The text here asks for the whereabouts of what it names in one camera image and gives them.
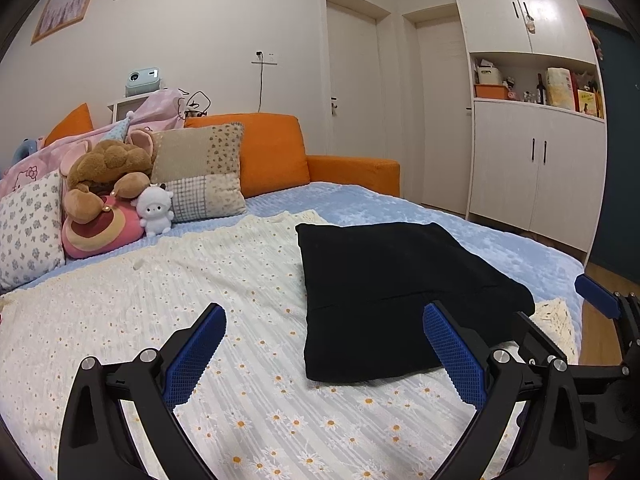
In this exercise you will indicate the orange cushion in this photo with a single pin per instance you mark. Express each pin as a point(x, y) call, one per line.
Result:
point(75, 122)

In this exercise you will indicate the dark wine bottle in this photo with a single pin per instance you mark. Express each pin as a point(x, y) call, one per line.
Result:
point(540, 92)

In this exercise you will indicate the pink cartoon blanket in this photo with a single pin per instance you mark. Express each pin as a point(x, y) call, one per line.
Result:
point(160, 105)

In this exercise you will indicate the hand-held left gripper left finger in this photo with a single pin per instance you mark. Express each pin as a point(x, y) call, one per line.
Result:
point(197, 355)

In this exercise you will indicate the black jacket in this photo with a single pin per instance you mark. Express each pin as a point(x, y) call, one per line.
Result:
point(390, 285)

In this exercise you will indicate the brown plush toy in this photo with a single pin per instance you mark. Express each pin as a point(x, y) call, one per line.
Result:
point(110, 160)

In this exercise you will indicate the white door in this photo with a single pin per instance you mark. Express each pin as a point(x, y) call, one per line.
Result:
point(355, 70)
point(440, 110)

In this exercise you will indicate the beige patchwork pillow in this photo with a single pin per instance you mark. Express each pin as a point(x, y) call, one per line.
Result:
point(200, 170)

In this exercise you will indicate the white wall socket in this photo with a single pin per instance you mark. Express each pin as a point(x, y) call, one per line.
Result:
point(267, 58)

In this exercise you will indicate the blue party hat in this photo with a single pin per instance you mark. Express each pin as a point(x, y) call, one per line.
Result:
point(120, 132)

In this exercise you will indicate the pink round plush cushion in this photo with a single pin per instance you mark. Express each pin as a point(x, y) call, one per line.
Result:
point(100, 235)

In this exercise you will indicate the orange bed headboard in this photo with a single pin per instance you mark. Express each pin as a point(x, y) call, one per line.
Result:
point(275, 150)

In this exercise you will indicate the white wardrobe cabinet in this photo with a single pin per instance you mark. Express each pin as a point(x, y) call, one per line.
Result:
point(550, 180)

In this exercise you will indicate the small white plush toy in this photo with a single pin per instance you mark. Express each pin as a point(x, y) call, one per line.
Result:
point(155, 210)

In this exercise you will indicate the cream daisy blanket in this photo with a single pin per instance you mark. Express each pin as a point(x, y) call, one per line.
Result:
point(250, 285)

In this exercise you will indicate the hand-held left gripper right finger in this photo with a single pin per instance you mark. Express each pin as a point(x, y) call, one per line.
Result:
point(452, 355)

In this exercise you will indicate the orange books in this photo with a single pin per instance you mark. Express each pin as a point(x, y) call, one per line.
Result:
point(590, 100)

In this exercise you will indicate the pale yellow packet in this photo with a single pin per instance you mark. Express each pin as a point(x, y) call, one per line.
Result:
point(560, 87)

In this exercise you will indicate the white floral pillow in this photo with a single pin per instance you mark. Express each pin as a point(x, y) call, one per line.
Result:
point(30, 230)

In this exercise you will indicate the wooden framed wall picture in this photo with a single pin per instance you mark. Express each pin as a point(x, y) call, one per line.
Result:
point(67, 5)

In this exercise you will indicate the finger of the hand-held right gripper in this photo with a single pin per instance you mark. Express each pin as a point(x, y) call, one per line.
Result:
point(537, 337)
point(597, 296)

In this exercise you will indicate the teal projector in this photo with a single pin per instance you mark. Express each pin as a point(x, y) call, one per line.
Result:
point(142, 82)

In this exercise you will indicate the orange storage box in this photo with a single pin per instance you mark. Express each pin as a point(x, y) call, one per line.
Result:
point(491, 91)

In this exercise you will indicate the white bedside shelf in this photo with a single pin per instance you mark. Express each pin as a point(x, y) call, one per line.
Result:
point(117, 107)

